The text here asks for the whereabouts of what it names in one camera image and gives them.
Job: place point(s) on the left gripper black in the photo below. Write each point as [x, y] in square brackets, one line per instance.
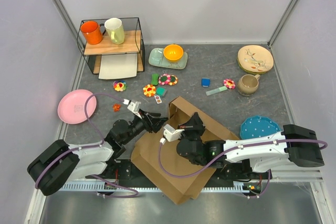
[151, 124]

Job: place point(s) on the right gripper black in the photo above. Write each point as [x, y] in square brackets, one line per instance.
[195, 124]

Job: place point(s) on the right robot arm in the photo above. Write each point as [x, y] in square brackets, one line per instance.
[260, 153]

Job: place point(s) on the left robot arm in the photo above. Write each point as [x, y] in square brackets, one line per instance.
[61, 162]

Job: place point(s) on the blue small box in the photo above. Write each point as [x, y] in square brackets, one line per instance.
[205, 82]

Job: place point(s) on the small white tag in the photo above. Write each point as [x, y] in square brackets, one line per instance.
[158, 99]

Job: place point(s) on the teal square sponge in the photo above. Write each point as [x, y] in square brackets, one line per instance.
[161, 91]

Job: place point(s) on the orange yellow flower toy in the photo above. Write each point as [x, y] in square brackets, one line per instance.
[149, 90]

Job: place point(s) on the green bone toy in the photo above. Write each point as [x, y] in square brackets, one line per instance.
[155, 79]

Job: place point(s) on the small orange red toy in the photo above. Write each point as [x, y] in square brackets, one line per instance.
[116, 107]

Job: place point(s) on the green double flower toy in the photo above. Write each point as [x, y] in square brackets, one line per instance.
[167, 79]

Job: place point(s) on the rainbow flower toy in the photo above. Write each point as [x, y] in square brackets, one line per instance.
[120, 86]

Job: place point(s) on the pale green stick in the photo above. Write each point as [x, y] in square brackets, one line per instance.
[217, 90]

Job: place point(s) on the pink flower toy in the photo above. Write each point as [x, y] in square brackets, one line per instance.
[229, 83]

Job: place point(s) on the pale green tray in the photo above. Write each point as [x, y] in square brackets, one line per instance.
[157, 59]

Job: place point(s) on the white square plate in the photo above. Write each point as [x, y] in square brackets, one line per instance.
[119, 66]

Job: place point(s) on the orange bowl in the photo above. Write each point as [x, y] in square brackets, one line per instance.
[173, 52]

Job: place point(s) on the blue polka dot plate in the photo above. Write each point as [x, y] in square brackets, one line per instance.
[258, 126]

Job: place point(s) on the brown ceramic cup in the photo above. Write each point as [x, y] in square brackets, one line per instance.
[248, 84]

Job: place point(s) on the pink plate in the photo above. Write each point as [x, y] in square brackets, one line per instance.
[71, 107]

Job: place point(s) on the beige floral plate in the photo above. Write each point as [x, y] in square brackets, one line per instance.
[255, 59]

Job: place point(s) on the pale green mug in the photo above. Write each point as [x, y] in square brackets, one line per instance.
[114, 28]

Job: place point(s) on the orange mug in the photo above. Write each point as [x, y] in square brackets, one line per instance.
[91, 31]

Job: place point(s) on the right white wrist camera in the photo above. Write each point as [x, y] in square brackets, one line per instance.
[170, 134]

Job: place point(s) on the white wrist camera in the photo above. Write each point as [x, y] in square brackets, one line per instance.
[133, 106]
[170, 134]

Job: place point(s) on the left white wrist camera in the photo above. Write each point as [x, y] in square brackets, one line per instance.
[133, 106]

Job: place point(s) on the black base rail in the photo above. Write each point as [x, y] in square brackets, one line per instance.
[128, 175]

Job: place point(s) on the black wire wooden shelf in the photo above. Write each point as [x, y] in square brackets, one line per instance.
[133, 44]

